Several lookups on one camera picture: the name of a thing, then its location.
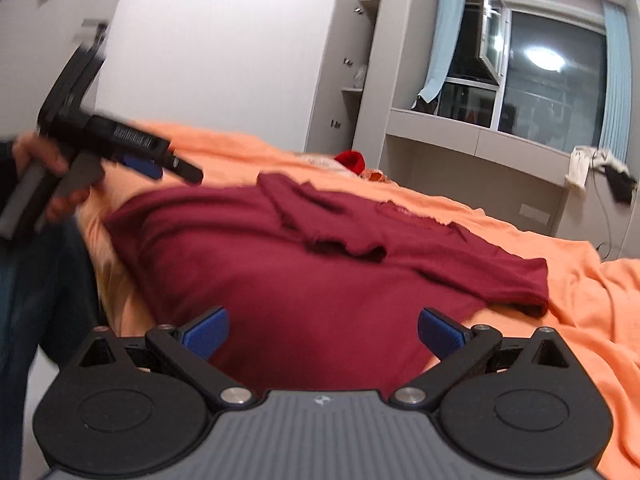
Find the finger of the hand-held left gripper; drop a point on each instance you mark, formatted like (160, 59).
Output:
(145, 166)

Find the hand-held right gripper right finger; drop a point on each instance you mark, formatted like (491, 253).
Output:
(440, 332)

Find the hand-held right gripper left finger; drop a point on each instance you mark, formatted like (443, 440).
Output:
(207, 332)

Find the dark red sweater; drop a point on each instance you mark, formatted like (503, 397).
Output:
(310, 300)

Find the person's left hand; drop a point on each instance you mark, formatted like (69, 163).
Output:
(37, 152)

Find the orange duvet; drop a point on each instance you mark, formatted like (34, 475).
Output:
(575, 310)

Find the small orange cloth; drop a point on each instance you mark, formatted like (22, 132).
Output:
(375, 176)

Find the pale patterned cloth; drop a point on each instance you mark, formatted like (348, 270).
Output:
(320, 161)

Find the person's blue jeans leg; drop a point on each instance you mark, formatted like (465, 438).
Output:
(30, 310)

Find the red plush item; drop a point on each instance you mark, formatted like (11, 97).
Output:
(350, 160)

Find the grey window ledge cabinet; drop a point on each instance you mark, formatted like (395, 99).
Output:
(440, 132)

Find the white garment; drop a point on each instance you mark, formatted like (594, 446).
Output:
(577, 165)

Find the dark item on sill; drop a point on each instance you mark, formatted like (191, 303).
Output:
(425, 105)

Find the white bag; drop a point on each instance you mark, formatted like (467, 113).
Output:
(360, 77)

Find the black garment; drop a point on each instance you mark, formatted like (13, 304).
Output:
(620, 185)

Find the large window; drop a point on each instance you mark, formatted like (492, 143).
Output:
(545, 90)

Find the grey open wardrobe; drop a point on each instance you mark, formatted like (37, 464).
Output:
(395, 35)

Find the short blue curtain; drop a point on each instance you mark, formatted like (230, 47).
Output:
(445, 35)

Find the open window sash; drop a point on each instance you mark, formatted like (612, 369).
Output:
(492, 35)

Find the long blue curtain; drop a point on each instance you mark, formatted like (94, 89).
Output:
(617, 85)

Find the white wall socket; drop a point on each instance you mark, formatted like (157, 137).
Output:
(535, 212)

